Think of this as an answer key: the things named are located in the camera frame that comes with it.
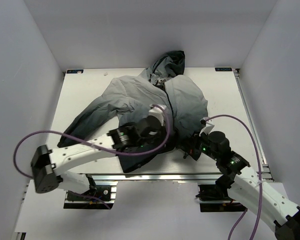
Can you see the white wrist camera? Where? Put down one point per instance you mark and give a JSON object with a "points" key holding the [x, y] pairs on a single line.
{"points": [[160, 112], [207, 126]]}

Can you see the blue corner label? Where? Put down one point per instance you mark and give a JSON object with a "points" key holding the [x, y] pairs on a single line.
{"points": [[223, 69], [74, 71]]}

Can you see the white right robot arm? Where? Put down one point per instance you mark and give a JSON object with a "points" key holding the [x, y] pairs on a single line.
{"points": [[240, 182]]}

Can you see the grey black gradient jacket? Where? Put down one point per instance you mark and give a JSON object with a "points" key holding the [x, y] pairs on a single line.
{"points": [[130, 97]]}

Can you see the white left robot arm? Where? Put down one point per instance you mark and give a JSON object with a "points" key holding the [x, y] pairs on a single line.
{"points": [[51, 168]]}

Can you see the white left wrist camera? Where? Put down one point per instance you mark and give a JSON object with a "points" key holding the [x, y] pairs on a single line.
{"points": [[160, 112]]}

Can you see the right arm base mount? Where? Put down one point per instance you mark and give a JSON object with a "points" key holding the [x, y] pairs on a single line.
{"points": [[213, 198]]}

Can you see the blue right corner label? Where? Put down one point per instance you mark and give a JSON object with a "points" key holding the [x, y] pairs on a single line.
{"points": [[223, 69]]}

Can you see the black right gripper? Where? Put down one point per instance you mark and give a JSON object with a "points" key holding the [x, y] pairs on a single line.
{"points": [[192, 146]]}

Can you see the blue left corner label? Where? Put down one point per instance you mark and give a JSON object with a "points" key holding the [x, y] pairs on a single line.
{"points": [[74, 71]]}

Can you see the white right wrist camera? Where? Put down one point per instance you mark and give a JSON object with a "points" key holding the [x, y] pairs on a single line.
{"points": [[207, 126]]}

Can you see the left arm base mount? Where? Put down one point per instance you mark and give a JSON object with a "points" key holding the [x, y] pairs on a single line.
{"points": [[100, 196]]}

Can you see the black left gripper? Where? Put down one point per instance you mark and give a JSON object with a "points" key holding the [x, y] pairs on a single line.
{"points": [[162, 137]]}

